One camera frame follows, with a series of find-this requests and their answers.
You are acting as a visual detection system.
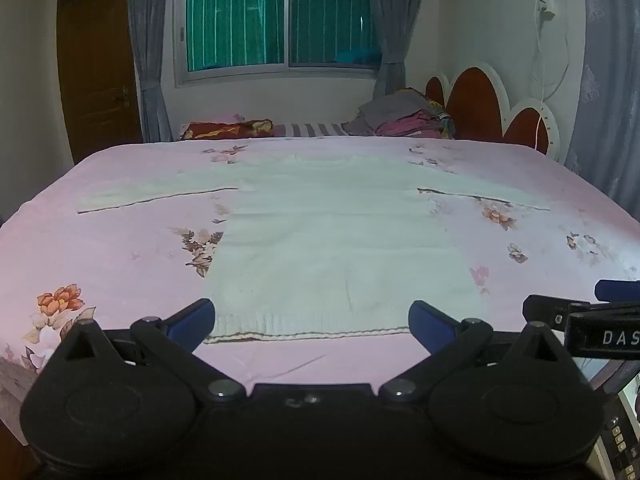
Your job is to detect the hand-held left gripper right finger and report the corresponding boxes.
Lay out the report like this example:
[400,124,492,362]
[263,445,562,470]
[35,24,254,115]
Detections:
[378,301,581,403]

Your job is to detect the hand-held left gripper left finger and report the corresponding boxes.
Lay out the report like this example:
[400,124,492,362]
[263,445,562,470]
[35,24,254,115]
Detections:
[50,298,246,403]

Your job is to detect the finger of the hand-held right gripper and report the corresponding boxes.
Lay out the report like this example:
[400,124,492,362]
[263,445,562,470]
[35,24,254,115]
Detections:
[595,280,640,302]
[522,295,591,332]

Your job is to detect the white knitted sweater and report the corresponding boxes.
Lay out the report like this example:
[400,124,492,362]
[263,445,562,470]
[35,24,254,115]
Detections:
[76,152,551,345]

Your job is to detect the pile of folded clothes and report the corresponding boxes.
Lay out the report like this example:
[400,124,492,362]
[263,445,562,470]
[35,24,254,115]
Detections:
[342,87,457,140]

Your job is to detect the pink floral bedsheet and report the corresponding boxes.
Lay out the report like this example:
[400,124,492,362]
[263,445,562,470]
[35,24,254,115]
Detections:
[0,137,640,446]

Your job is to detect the dark device with buttons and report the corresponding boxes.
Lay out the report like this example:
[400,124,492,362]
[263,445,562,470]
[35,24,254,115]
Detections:
[575,355,640,480]

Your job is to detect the red patterned pillow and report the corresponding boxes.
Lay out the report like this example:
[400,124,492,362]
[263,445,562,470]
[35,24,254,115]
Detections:
[180,119,273,141]

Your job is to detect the red and white headboard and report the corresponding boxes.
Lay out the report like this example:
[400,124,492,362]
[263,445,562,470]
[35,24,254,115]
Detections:
[424,62,563,161]

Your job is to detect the grey striped pillow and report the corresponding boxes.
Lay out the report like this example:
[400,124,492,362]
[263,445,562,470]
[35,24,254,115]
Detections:
[272,121,348,138]

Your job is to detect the grey curtain beside door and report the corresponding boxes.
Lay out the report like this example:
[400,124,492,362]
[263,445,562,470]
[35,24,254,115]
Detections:
[126,0,181,143]

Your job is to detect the brown wooden door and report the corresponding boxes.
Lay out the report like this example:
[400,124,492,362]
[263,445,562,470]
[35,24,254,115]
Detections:
[56,0,146,166]

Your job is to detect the window with green glass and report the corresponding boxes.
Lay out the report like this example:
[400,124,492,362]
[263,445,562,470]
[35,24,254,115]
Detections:
[172,0,383,87]

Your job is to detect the grey curtain beside headboard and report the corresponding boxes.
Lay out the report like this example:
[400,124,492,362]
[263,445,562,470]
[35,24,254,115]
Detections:
[362,0,431,101]

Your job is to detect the white charger cable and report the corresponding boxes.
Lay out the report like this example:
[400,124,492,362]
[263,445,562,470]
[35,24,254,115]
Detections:
[530,10,571,153]

